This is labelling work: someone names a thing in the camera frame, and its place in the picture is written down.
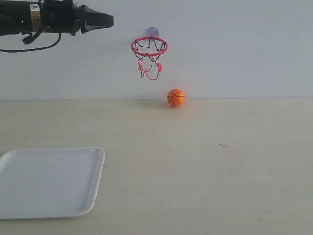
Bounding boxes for clear suction cup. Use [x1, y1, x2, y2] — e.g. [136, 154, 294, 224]
[145, 27, 159, 37]

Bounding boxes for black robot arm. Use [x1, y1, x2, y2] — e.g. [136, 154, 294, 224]
[0, 0, 114, 36]

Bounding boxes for black cable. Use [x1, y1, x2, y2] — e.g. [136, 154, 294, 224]
[0, 31, 62, 53]

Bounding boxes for red mini basketball hoop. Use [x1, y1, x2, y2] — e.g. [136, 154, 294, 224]
[130, 36, 169, 81]

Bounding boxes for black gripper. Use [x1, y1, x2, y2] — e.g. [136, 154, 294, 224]
[39, 0, 114, 36]

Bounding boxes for white plastic tray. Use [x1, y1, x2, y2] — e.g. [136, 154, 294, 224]
[0, 147, 105, 220]

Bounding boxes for small orange basketball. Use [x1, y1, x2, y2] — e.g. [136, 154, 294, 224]
[167, 89, 185, 108]

